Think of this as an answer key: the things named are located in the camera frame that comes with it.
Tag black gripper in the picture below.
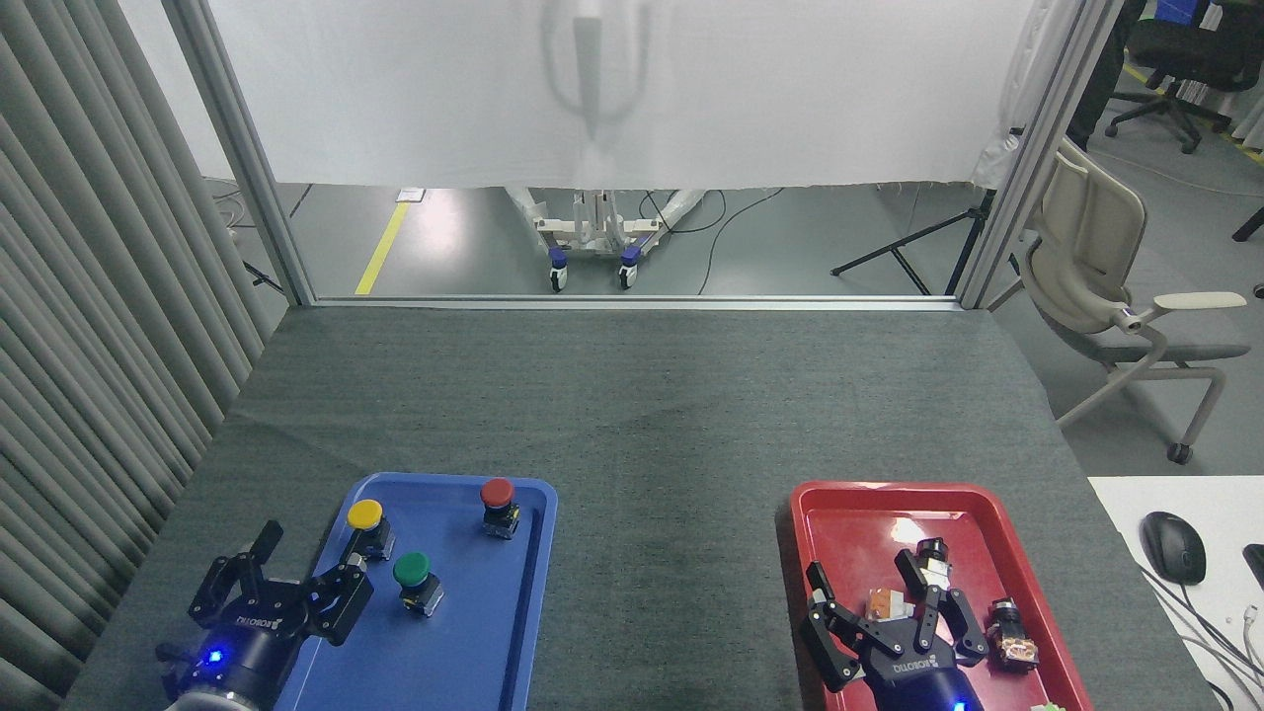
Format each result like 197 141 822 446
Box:
156 520 375 710
802 548 990 711

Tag green push button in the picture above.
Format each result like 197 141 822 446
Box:
392 552 445 618

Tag yellow push button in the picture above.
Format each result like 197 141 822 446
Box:
346 499 397 564

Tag red push button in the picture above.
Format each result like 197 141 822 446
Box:
480 478 523 540

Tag red plastic tray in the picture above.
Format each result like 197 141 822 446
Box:
790 481 1095 711

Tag blue plastic tray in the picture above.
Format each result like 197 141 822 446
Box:
272 472 559 711

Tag black computer mouse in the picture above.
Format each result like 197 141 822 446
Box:
1140 511 1209 587

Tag dark grey table cloth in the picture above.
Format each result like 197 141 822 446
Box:
59 306 1221 711

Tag grey pleated curtain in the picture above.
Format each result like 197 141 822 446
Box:
0 0 275 711

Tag yellow floor tape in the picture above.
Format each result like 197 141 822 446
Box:
355 201 411 296

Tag white side desk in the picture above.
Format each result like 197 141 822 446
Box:
1087 475 1264 711

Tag black tripod stand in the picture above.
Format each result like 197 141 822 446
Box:
830 188 998 297

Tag beige office chair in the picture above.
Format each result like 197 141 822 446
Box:
986 136 1253 466

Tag white stand on wheels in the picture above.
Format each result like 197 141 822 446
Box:
506 187 708 293

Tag person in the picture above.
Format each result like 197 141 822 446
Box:
1066 0 1152 152

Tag black office chair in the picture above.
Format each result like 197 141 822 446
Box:
1103 0 1264 155

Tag black knob white switch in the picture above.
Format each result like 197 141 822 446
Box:
914 538 955 595

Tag black switch with copper base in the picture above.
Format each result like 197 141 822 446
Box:
987 597 1040 673

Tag grey desk cables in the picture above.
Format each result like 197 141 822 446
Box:
1134 561 1264 711

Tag silver aluminium rail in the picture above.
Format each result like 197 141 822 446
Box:
311 293 965 312

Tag black floor cable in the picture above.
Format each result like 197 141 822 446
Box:
695 188 787 296

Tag silver aluminium post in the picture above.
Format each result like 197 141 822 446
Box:
161 0 318 306
951 0 1129 310

